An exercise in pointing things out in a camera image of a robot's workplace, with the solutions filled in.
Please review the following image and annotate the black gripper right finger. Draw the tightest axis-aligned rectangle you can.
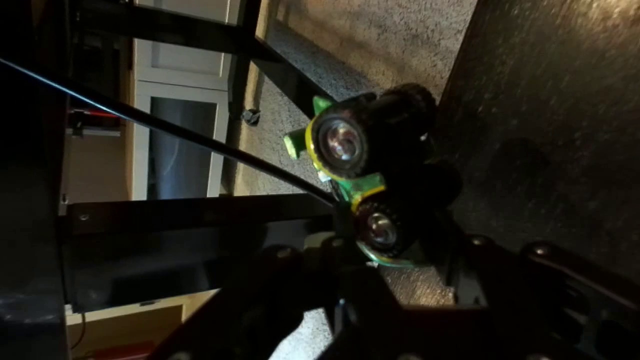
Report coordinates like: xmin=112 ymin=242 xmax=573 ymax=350
xmin=438 ymin=217 xmax=640 ymax=360

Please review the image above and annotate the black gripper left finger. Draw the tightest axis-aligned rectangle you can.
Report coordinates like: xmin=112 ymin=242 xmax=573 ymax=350
xmin=151 ymin=235 xmax=401 ymax=360

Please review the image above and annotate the clear green toy car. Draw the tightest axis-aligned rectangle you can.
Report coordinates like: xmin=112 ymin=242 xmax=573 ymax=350
xmin=282 ymin=82 xmax=464 ymax=269

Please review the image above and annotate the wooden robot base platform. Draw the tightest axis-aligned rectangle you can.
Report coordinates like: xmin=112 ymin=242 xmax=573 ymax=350
xmin=61 ymin=286 xmax=222 ymax=360

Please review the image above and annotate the white cabinet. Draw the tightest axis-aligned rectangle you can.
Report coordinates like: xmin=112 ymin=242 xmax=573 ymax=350
xmin=127 ymin=38 xmax=232 ymax=201

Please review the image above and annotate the black metal table frame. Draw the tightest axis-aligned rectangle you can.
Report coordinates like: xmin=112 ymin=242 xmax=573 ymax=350
xmin=57 ymin=0 xmax=376 ymax=235

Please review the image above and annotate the thin black cable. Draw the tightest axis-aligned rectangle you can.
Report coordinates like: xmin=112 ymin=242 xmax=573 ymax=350
xmin=0 ymin=56 xmax=337 ymax=205

